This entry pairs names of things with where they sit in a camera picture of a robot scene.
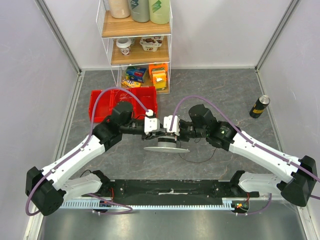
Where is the yellow candy pack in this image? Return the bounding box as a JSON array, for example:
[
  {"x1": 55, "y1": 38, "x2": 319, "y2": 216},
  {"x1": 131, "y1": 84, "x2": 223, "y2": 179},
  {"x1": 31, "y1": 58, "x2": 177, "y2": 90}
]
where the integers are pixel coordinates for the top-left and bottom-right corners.
[{"x1": 121, "y1": 77, "x2": 141, "y2": 88}]

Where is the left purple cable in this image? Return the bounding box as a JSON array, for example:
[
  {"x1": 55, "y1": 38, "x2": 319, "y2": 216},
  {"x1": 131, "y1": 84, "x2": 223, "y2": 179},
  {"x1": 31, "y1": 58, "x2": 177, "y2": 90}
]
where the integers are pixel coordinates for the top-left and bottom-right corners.
[{"x1": 25, "y1": 86, "x2": 155, "y2": 217}]

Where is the black yellow can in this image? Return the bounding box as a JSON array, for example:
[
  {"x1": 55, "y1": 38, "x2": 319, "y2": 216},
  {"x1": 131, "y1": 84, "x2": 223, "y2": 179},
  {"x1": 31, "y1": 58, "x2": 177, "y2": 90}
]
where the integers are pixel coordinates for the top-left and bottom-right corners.
[{"x1": 249, "y1": 95, "x2": 271, "y2": 119}]

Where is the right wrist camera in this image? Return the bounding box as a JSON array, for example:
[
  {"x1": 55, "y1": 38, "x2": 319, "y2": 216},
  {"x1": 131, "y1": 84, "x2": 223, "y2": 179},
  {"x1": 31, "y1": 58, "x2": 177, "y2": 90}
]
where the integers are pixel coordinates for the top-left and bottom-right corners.
[{"x1": 163, "y1": 115, "x2": 180, "y2": 136}]

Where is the white perforated spool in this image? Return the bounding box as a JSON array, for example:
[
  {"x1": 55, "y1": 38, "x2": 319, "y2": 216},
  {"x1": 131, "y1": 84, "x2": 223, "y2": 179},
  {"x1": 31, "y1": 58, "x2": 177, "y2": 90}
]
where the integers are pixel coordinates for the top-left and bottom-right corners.
[{"x1": 143, "y1": 135, "x2": 190, "y2": 154}]

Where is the white paper cup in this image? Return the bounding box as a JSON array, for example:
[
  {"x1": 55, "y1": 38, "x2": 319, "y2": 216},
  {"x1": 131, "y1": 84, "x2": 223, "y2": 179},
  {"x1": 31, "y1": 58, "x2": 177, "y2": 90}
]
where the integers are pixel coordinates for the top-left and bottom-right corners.
[{"x1": 116, "y1": 37, "x2": 132, "y2": 56}]

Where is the white pudding cup pack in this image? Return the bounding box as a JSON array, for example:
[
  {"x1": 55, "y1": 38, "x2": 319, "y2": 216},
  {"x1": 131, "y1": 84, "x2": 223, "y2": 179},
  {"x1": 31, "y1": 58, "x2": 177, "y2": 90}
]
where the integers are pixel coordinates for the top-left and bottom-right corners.
[{"x1": 139, "y1": 35, "x2": 164, "y2": 52}]

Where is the red compartment bin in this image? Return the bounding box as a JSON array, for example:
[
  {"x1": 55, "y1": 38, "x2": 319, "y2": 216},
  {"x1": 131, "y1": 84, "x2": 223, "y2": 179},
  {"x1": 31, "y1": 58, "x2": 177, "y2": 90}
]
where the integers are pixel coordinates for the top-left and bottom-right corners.
[{"x1": 88, "y1": 86, "x2": 158, "y2": 123}]

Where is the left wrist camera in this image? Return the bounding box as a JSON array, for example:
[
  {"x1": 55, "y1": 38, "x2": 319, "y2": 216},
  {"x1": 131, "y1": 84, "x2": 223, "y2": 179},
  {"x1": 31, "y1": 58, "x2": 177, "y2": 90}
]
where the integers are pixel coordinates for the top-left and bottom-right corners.
[{"x1": 144, "y1": 116, "x2": 160, "y2": 135}]

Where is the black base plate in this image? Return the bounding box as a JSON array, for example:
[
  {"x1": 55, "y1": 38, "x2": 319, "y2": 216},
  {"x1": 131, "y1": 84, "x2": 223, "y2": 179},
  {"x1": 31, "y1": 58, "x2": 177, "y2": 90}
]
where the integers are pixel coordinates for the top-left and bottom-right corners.
[{"x1": 94, "y1": 179, "x2": 260, "y2": 206}]

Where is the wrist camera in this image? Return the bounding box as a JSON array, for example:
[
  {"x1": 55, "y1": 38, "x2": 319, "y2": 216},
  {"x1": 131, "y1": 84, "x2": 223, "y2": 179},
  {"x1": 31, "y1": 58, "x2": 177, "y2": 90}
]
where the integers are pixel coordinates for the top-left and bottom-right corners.
[
  {"x1": 163, "y1": 115, "x2": 180, "y2": 136},
  {"x1": 144, "y1": 116, "x2": 160, "y2": 135}
]

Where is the grey cable duct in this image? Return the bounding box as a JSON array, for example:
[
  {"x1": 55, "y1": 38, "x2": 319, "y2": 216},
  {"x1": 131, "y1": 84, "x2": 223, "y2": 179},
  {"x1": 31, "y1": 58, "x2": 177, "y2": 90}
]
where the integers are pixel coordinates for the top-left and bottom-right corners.
[{"x1": 60, "y1": 197, "x2": 239, "y2": 211}]

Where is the beige bottle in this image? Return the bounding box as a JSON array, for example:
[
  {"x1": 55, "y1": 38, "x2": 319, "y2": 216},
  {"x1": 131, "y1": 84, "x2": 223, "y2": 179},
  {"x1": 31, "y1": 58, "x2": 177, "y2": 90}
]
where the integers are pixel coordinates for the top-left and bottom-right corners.
[{"x1": 108, "y1": 0, "x2": 131, "y2": 19}]

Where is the orange yellow sponge box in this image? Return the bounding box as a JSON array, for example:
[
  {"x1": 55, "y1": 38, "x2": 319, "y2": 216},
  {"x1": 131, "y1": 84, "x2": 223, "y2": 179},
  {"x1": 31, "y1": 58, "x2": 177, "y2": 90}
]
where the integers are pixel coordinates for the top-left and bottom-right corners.
[{"x1": 148, "y1": 63, "x2": 169, "y2": 91}]

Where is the thin brown cable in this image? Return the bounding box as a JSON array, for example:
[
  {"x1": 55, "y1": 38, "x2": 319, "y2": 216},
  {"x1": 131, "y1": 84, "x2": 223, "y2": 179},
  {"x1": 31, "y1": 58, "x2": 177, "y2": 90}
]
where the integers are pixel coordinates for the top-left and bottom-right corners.
[{"x1": 178, "y1": 146, "x2": 217, "y2": 164}]

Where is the purple cable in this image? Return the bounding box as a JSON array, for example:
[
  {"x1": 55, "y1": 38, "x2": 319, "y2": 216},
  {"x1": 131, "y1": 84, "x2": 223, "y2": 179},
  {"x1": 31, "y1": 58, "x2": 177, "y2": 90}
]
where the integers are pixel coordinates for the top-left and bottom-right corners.
[
  {"x1": 168, "y1": 95, "x2": 320, "y2": 216},
  {"x1": 25, "y1": 86, "x2": 155, "y2": 217}
]

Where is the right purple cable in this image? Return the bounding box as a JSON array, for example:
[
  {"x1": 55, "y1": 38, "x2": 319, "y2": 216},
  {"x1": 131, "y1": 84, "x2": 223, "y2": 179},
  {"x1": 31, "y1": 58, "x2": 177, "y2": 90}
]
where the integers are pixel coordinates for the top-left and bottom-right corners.
[{"x1": 168, "y1": 95, "x2": 320, "y2": 216}]

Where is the white wire wooden shelf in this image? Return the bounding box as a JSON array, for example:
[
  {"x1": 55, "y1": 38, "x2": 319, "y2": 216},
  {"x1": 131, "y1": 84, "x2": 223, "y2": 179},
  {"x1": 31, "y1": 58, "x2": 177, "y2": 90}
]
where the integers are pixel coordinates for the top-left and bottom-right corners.
[{"x1": 95, "y1": 0, "x2": 173, "y2": 94}]

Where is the blue green sponge pack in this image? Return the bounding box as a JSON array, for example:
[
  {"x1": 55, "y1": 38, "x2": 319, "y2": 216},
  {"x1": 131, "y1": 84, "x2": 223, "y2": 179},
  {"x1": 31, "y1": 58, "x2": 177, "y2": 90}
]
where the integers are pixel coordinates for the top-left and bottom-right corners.
[{"x1": 125, "y1": 66, "x2": 147, "y2": 83}]

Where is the light green bottle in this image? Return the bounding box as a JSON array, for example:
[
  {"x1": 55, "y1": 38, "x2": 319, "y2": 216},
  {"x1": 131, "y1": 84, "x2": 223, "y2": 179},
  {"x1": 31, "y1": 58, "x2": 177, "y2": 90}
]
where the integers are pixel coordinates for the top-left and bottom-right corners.
[{"x1": 148, "y1": 0, "x2": 171, "y2": 25}]

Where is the thin red wire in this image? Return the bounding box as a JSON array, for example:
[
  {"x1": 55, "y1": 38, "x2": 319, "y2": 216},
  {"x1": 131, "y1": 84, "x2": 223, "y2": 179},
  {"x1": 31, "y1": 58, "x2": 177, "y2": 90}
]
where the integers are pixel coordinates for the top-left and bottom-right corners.
[{"x1": 112, "y1": 87, "x2": 133, "y2": 106}]

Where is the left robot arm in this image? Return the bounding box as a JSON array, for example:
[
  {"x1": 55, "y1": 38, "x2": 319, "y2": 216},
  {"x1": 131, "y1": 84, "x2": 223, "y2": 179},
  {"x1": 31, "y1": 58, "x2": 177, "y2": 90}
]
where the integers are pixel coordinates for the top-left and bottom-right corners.
[{"x1": 25, "y1": 101, "x2": 161, "y2": 216}]

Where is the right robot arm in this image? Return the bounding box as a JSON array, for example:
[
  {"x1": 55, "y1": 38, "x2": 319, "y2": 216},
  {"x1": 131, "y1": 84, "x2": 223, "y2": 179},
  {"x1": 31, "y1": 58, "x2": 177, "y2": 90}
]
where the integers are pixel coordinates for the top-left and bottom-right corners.
[{"x1": 168, "y1": 104, "x2": 318, "y2": 207}]

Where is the grey green bottle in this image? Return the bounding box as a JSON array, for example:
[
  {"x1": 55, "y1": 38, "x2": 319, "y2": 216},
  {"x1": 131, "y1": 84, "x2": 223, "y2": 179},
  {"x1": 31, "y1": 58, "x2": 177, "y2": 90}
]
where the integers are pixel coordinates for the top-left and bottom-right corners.
[{"x1": 128, "y1": 0, "x2": 150, "y2": 23}]

